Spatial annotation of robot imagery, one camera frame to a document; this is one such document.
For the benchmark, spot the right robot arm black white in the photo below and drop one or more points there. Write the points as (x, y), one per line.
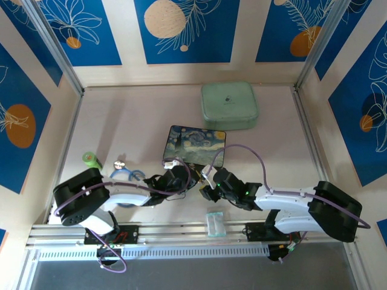
(317, 205)

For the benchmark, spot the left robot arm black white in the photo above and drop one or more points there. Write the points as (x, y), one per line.
(87, 196)

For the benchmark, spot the starry night mouse pad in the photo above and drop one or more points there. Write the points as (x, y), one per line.
(196, 145)

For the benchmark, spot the clear plastic packet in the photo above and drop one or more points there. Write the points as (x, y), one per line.
(215, 223)

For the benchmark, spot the round silver metal disc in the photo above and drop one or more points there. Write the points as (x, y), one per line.
(118, 164)

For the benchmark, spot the mint green fabric zip case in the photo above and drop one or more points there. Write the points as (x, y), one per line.
(229, 105)

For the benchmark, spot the green cylindrical bottle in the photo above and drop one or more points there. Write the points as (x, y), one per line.
(90, 160)

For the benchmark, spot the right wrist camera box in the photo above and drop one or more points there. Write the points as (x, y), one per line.
(208, 172)

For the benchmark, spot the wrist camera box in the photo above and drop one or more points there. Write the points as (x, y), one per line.
(170, 164)
(208, 172)

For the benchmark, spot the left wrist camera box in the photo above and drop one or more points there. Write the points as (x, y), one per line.
(170, 164)

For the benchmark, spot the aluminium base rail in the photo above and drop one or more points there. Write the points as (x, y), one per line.
(187, 232)

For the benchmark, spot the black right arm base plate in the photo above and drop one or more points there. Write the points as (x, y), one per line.
(257, 231)

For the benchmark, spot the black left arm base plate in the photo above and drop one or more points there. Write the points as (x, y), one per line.
(127, 234)

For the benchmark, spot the blue floral wall poster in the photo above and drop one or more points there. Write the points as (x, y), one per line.
(84, 30)
(290, 33)
(362, 121)
(18, 133)
(187, 30)

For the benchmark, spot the aluminium frame post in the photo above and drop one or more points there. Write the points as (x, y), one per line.
(54, 45)
(320, 42)

